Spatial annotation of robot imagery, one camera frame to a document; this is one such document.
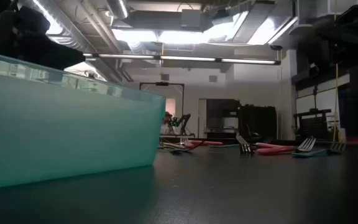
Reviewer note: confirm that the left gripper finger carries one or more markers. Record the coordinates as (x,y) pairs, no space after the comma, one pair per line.
(54,56)

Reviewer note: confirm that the small black background robot arm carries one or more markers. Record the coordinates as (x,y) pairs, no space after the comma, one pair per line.
(183,119)

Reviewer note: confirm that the teal plastic bin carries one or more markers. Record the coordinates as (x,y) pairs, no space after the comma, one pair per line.
(73,130)

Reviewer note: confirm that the black perforated rack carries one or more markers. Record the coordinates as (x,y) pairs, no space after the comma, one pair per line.
(314,126)

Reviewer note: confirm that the white container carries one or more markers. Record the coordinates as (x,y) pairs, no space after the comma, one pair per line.
(342,135)

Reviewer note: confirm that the red box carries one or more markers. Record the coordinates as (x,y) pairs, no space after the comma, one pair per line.
(356,140)

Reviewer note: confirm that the black cabinet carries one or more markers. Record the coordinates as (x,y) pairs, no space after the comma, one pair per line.
(259,118)

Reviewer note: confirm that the person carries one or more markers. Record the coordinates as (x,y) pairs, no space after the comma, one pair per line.
(167,119)

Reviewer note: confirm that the long ceiling light bar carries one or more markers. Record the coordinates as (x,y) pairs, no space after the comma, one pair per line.
(185,58)

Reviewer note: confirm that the black office chair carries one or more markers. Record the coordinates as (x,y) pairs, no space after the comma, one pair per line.
(254,134)

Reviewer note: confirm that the grey ceiling air unit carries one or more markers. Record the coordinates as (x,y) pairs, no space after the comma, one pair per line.
(191,18)

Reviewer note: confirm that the black shelving unit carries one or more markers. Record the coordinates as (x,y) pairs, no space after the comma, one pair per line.
(222,109)

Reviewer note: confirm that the silver ribbed air duct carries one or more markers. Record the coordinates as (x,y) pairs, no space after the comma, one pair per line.
(70,37)

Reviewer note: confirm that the black ceiling camera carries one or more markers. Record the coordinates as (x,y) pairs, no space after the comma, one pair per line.
(276,47)

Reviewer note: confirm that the white wall board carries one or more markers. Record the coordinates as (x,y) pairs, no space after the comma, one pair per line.
(304,105)

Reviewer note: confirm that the silver rectangular air duct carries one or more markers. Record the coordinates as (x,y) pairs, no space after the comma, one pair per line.
(259,21)

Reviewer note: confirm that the black metal gantry frame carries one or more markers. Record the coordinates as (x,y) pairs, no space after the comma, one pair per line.
(162,83)

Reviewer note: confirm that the grey wall vent grille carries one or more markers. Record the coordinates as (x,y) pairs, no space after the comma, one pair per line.
(213,78)
(165,77)

